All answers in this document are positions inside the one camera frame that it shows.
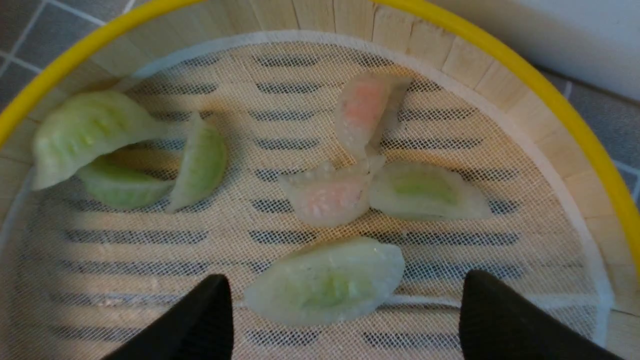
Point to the pink shrimp dumpling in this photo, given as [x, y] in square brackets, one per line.
[368, 105]
[327, 197]

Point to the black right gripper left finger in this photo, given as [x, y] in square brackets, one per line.
[199, 327]

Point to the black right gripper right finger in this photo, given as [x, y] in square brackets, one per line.
[497, 323]

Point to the yellow-rimmed bamboo steamer basket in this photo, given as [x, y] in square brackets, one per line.
[131, 43]

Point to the green dumpling front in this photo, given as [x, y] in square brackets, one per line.
[327, 283]

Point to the pink shrimp dumpling front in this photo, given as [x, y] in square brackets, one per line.
[327, 197]

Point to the green dumpling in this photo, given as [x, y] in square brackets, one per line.
[121, 187]
[202, 166]
[327, 283]
[85, 127]
[413, 190]

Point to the pink shrimp dumpling back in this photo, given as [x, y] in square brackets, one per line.
[368, 105]

